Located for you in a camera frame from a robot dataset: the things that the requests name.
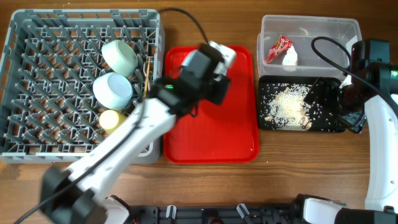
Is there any rice food waste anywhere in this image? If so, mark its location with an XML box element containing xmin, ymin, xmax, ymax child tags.
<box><xmin>260</xmin><ymin>83</ymin><xmax>312</xmax><ymax>131</ymax></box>

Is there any white plastic fork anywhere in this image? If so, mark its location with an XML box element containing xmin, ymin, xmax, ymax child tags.
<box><xmin>147</xmin><ymin>63</ymin><xmax>154</xmax><ymax>92</ymax></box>

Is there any wooden chopstick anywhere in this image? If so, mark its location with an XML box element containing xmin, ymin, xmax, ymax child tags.
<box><xmin>144</xmin><ymin>58</ymin><xmax>151</xmax><ymax>98</ymax></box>

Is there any red snack wrapper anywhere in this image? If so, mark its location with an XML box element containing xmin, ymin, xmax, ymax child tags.
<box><xmin>265</xmin><ymin>35</ymin><xmax>293</xmax><ymax>63</ymax></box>

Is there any mint green bowl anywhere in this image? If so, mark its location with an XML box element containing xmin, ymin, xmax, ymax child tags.
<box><xmin>101</xmin><ymin>40</ymin><xmax>138</xmax><ymax>77</ymax></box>

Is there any light blue bowl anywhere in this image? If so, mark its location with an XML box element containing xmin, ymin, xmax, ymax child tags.
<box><xmin>93</xmin><ymin>72</ymin><xmax>133</xmax><ymax>110</ymax></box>

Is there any yellow plastic cup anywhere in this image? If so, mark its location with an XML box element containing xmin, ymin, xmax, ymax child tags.
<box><xmin>99</xmin><ymin>110</ymin><xmax>127</xmax><ymax>134</ymax></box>

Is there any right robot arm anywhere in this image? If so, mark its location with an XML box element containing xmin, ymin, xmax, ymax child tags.
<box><xmin>291</xmin><ymin>39</ymin><xmax>397</xmax><ymax>223</ymax></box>

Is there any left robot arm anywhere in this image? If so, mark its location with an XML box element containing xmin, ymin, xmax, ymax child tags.
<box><xmin>38</xmin><ymin>42</ymin><xmax>236</xmax><ymax>223</ymax></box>

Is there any black waste tray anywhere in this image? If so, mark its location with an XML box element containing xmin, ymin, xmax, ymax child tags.
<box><xmin>259</xmin><ymin>75</ymin><xmax>344</xmax><ymax>133</ymax></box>

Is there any grey dishwasher rack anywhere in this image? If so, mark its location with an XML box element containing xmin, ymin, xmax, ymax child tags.
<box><xmin>1</xmin><ymin>9</ymin><xmax>165</xmax><ymax>164</ymax></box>

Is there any red plastic tray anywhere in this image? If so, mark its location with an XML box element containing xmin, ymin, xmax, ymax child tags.
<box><xmin>164</xmin><ymin>45</ymin><xmax>259</xmax><ymax>164</ymax></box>

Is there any crumpled white tissue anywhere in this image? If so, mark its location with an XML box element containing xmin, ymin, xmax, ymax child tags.
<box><xmin>282</xmin><ymin>45</ymin><xmax>298</xmax><ymax>72</ymax></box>

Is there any clear plastic bin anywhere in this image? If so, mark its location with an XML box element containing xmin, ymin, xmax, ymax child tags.
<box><xmin>257</xmin><ymin>15</ymin><xmax>362</xmax><ymax>80</ymax></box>

